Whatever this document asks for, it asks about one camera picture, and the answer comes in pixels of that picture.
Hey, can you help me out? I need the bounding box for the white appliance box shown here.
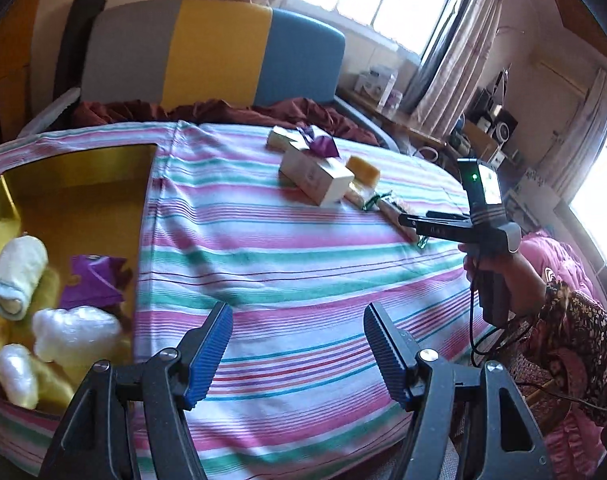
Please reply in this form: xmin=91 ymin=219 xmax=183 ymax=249
xmin=354 ymin=67 xmax=399 ymax=111

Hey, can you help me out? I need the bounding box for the cracker packet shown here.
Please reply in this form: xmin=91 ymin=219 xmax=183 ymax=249
xmin=381 ymin=200 xmax=420 ymax=242
xmin=346 ymin=187 xmax=379 ymax=209

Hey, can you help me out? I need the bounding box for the black cable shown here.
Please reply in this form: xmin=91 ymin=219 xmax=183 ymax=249
xmin=469 ymin=270 xmax=607 ymax=413

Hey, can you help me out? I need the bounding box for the yellow sponge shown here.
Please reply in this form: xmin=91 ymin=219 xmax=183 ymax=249
xmin=346 ymin=155 xmax=381 ymax=183

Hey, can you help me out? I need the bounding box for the black rolled mat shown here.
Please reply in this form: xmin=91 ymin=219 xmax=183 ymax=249
xmin=53 ymin=0 xmax=106 ymax=101

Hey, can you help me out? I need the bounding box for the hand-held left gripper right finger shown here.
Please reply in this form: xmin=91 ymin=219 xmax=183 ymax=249
xmin=363 ymin=301 xmax=554 ymax=480

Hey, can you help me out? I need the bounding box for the person's right forearm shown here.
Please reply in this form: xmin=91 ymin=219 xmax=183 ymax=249
xmin=513 ymin=275 xmax=607 ymax=426

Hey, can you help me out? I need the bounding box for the white towel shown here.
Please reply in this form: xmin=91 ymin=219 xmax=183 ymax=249
xmin=0 ymin=235 xmax=49 ymax=321

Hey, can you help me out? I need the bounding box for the grey yellow blue sofa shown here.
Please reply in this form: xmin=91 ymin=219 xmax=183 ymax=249
xmin=18 ymin=0 xmax=399 ymax=153

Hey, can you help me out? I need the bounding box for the cardboard box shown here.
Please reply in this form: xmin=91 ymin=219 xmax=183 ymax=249
xmin=463 ymin=120 xmax=501 ymax=161

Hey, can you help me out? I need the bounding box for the maroon blanket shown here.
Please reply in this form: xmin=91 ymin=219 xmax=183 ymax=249
xmin=70 ymin=99 xmax=381 ymax=147

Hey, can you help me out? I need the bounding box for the pink quilted blanket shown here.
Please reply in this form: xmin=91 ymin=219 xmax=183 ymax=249
xmin=518 ymin=230 xmax=607 ymax=306

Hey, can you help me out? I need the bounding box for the person's right hand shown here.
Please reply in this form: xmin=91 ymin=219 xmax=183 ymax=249
xmin=458 ymin=241 xmax=549 ymax=318

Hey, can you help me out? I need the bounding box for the striped tablecloth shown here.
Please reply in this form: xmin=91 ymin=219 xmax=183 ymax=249
xmin=0 ymin=120 xmax=514 ymax=480

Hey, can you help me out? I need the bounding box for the green ribbon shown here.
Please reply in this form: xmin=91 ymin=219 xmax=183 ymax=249
xmin=362 ymin=191 xmax=393 ymax=212

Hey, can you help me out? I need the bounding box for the large white box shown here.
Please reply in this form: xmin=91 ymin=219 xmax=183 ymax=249
xmin=279 ymin=142 xmax=355 ymax=207

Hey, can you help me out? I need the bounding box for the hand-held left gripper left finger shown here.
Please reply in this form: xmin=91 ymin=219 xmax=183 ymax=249
xmin=38 ymin=301 xmax=234 ymax=480

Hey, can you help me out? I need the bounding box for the wooden wardrobe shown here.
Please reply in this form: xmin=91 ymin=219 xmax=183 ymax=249
xmin=0 ymin=0 xmax=49 ymax=148

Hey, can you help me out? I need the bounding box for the wooden side table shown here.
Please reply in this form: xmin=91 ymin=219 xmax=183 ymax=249
xmin=336 ymin=87 xmax=484 ymax=161

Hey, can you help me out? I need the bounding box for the black silver stereo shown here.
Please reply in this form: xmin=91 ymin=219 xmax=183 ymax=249
xmin=471 ymin=87 xmax=518 ymax=143

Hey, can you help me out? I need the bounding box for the window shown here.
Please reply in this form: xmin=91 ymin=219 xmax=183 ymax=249
xmin=568 ymin=115 xmax=607 ymax=271
xmin=293 ymin=0 xmax=479 ymax=58

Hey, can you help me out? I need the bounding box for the golden tin box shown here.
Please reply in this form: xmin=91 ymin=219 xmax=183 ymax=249
xmin=0 ymin=144 xmax=159 ymax=416

